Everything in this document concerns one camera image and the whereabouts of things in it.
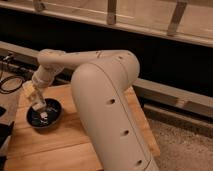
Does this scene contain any dark ceramic bowl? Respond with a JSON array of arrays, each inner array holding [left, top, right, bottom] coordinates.
[[26, 98, 62, 129]]

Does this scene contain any metal rail post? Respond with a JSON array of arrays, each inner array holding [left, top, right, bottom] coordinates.
[[106, 0, 117, 25], [33, 0, 45, 12]]

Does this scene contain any white plastic bottle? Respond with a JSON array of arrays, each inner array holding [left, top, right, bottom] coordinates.
[[32, 97, 47, 119]]

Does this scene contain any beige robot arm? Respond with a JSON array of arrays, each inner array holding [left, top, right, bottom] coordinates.
[[23, 49, 159, 171]]

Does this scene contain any black cable loop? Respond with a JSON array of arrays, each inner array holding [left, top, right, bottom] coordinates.
[[0, 75, 26, 95]]

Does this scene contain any wooden board table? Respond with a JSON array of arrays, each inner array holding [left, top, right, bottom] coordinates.
[[3, 83, 161, 171]]

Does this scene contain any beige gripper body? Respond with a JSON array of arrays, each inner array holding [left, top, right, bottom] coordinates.
[[22, 81, 42, 101]]

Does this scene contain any black object left edge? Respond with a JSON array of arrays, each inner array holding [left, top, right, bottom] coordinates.
[[0, 106, 15, 171]]

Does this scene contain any metal rail post left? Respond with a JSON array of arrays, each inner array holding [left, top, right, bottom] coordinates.
[[33, 0, 45, 12]]

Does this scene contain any metal rail post middle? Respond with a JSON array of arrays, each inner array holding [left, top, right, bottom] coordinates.
[[106, 0, 117, 25]]

